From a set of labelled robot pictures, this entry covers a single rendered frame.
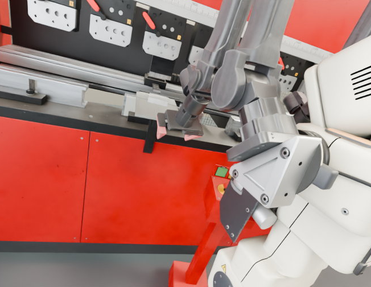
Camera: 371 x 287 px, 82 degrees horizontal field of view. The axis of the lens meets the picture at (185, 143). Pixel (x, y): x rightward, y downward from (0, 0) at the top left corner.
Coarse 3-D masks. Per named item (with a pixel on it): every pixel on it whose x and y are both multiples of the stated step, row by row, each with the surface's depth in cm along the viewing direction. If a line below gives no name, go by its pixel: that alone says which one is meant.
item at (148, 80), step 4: (148, 76) 115; (152, 76) 117; (144, 80) 118; (148, 80) 116; (152, 80) 116; (156, 80) 117; (160, 80) 118; (164, 80) 118; (144, 84) 116; (148, 84) 117; (152, 84) 114; (156, 84) 116; (160, 84) 118; (164, 84) 118; (152, 88) 109; (156, 88) 110; (160, 88) 119; (164, 88) 119; (156, 92) 104
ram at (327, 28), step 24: (144, 0) 79; (192, 0) 82; (216, 0) 83; (312, 0) 89; (336, 0) 91; (360, 0) 92; (288, 24) 92; (312, 24) 94; (336, 24) 96; (288, 48) 98; (336, 48) 102
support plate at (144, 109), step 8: (136, 96) 93; (144, 96) 95; (136, 104) 84; (144, 104) 86; (152, 104) 89; (168, 104) 95; (136, 112) 77; (144, 112) 79; (152, 112) 81; (160, 112) 84
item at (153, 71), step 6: (156, 60) 93; (162, 60) 94; (168, 60) 94; (174, 60) 95; (156, 66) 94; (162, 66) 95; (168, 66) 95; (150, 72) 96; (156, 72) 96; (162, 72) 96; (168, 72) 97; (162, 78) 98; (168, 78) 99
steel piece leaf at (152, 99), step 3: (150, 96) 96; (153, 96) 98; (150, 99) 89; (153, 99) 89; (156, 99) 89; (159, 99) 97; (162, 99) 98; (165, 99) 99; (153, 102) 90; (156, 102) 90; (159, 102) 90; (162, 102) 90; (165, 102) 90; (165, 105) 91
